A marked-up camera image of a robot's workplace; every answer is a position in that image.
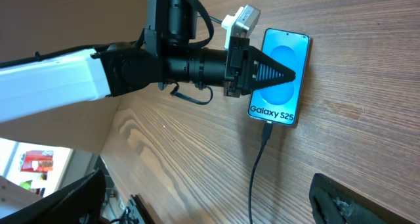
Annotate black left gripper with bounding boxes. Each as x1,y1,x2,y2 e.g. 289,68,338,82
224,36,296,98

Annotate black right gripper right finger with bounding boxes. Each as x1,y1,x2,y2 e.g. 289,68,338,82
308,173,413,224

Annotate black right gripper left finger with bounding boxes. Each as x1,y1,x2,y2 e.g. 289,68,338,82
1,169,106,224

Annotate cyan screen smartphone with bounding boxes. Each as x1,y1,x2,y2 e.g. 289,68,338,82
248,28,310,126

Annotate black usb charging cable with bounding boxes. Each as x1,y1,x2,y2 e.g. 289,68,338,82
247,121,274,224

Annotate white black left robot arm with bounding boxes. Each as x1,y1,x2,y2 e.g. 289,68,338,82
1,0,296,122

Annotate red packaged goods shelf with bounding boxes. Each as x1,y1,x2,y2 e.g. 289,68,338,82
18,150,55,197

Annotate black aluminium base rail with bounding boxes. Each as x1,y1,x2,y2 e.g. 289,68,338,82
94,157,155,224

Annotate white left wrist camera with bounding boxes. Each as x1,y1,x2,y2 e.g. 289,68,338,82
221,5,261,50

